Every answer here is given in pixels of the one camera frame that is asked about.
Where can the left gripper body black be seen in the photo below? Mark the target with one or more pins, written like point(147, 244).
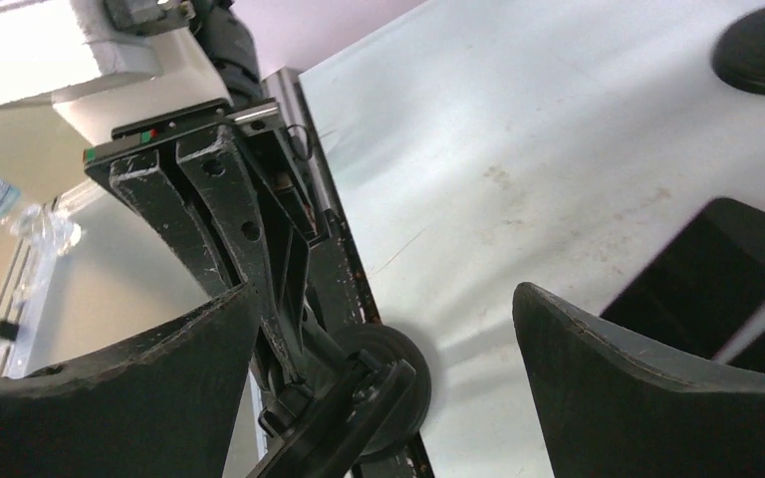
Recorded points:
point(279, 151)

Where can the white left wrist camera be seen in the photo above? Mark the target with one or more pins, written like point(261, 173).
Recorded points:
point(104, 64)

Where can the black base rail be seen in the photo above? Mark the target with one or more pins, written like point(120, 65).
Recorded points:
point(349, 307)

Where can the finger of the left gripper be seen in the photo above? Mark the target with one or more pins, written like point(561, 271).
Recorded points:
point(263, 241)
point(149, 186)

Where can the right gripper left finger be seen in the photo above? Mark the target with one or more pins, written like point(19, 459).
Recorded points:
point(162, 403)

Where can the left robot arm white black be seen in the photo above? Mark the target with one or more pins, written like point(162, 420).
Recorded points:
point(230, 48)

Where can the black phone pink case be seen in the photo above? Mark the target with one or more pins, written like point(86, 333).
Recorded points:
point(697, 291)

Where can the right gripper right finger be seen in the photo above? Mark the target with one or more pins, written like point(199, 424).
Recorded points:
point(614, 403)

